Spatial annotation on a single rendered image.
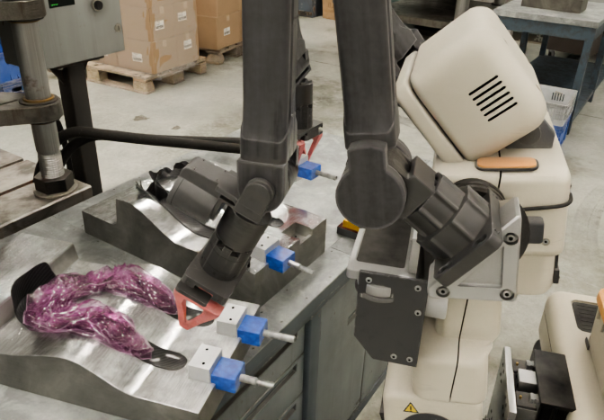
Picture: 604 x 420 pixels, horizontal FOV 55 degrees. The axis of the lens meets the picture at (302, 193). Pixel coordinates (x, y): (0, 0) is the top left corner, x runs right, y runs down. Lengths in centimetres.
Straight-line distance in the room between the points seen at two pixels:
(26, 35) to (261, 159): 99
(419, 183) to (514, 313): 199
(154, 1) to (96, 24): 308
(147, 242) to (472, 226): 80
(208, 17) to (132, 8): 97
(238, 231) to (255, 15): 26
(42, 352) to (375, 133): 63
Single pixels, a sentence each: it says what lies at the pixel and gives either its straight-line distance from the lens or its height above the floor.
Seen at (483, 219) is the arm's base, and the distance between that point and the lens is 67.
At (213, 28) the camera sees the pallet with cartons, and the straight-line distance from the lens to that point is 570.
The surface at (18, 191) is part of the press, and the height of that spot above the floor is 79.
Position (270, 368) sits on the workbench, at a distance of 129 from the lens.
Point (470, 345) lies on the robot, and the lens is 98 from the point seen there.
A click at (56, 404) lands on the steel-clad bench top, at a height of 80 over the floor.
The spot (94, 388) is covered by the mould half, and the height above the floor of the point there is 85.
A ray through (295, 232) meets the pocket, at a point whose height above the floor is 86.
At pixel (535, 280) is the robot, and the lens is 90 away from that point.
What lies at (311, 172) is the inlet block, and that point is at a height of 94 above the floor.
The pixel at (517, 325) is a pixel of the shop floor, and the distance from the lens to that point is 255.
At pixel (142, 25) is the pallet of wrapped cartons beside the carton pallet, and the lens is 494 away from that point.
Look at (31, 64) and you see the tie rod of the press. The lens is 157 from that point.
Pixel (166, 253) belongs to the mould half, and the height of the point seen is 85.
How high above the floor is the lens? 153
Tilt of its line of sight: 28 degrees down
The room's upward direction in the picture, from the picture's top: 2 degrees clockwise
